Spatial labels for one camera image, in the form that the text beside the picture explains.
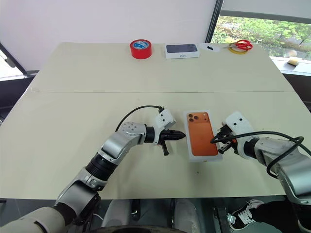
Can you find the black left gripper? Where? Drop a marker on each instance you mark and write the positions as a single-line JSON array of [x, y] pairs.
[[164, 138]]

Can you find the grey right robot leg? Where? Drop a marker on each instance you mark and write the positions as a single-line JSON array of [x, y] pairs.
[[185, 213]]

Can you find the person's black trouser leg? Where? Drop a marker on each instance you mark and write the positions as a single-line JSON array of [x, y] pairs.
[[274, 216]]

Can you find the black and white sneaker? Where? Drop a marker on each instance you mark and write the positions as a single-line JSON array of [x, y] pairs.
[[240, 216]]

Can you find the white box lid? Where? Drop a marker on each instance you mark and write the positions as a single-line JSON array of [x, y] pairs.
[[201, 138]]

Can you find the yellow tape roll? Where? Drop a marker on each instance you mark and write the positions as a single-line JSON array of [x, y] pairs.
[[238, 52]]

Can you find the dark window frame post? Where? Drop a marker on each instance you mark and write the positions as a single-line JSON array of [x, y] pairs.
[[213, 19]]

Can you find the yellow sponge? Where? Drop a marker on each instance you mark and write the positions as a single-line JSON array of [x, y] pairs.
[[293, 61]]

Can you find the white window sill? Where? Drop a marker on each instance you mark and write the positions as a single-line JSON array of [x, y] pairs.
[[294, 69]]

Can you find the iPhone retail box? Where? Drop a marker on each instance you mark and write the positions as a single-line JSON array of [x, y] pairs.
[[182, 48]]

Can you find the metal floor bracket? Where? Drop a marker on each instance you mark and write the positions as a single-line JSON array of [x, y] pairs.
[[222, 214]]

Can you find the red tape roll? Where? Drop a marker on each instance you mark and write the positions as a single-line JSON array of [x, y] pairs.
[[141, 54]]

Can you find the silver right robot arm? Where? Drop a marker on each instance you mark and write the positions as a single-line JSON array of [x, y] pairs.
[[291, 168]]

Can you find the grey robot leg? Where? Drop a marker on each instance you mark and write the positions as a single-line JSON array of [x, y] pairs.
[[185, 213], [119, 213]]

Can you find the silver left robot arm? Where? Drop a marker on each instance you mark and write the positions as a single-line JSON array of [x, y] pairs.
[[121, 143]]

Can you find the grey left robot leg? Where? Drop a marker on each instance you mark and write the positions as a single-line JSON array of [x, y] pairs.
[[119, 213]]

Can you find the black pole under table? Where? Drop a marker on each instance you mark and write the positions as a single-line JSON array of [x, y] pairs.
[[135, 210]]

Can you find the white round paper disc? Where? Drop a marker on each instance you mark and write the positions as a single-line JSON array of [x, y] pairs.
[[203, 47]]

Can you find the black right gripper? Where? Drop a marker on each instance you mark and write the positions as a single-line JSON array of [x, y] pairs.
[[229, 143]]

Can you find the small black object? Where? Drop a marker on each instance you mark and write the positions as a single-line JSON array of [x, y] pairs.
[[210, 47]]

